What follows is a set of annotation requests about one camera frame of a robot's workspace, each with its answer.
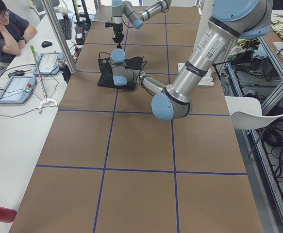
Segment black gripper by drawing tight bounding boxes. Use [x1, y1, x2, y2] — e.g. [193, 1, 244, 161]
[98, 56, 111, 73]
[105, 21, 124, 49]

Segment black graphic t-shirt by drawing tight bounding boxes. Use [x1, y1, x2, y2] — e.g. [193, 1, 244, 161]
[97, 56, 143, 90]

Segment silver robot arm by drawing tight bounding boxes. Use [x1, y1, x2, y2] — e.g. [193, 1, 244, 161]
[105, 0, 171, 49]
[99, 0, 273, 121]

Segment black water bottle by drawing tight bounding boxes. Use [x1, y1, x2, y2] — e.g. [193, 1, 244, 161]
[57, 57, 71, 83]

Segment black keyboard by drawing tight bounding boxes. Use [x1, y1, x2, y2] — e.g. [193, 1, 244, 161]
[58, 18, 72, 40]

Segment upper teach pendant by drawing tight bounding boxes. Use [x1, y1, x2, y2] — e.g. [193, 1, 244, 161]
[33, 52, 64, 75]

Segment teach pendant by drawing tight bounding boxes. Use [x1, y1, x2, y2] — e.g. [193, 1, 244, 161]
[33, 52, 64, 75]
[0, 76, 36, 104]

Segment black computer mouse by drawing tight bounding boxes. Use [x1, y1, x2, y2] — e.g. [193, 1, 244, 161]
[41, 41, 52, 48]

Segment lower teach pendant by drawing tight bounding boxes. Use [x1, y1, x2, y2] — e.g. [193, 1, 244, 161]
[0, 76, 36, 104]

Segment seated person dark shirt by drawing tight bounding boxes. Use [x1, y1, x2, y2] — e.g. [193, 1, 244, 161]
[0, 0, 37, 64]

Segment white plastic chair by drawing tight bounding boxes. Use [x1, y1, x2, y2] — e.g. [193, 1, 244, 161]
[224, 96, 283, 130]

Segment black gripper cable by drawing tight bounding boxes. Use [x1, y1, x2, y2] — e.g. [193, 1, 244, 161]
[98, 50, 156, 93]

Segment aluminium frame post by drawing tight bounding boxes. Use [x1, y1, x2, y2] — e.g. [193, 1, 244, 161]
[41, 0, 77, 74]

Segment grabber stick green handle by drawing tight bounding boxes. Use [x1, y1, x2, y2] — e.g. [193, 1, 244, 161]
[30, 45, 58, 114]

